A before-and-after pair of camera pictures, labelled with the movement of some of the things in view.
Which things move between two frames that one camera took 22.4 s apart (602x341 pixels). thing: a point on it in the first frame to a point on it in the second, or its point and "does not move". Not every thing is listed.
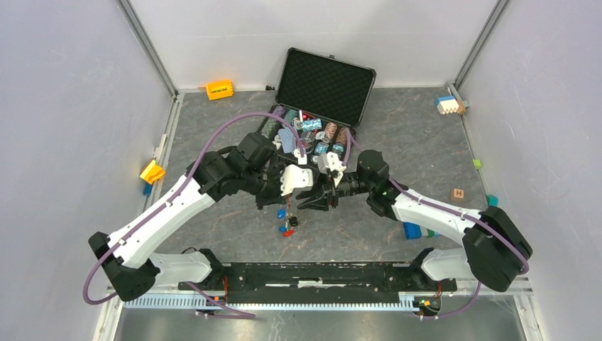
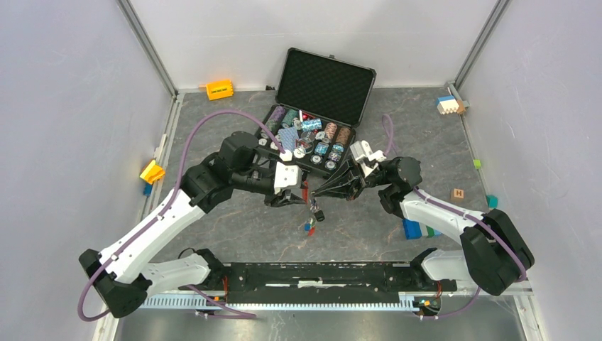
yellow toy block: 219,89 does not move
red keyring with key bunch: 292,221 to 309,225
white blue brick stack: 446,104 does not move
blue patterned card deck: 288,140 does not move
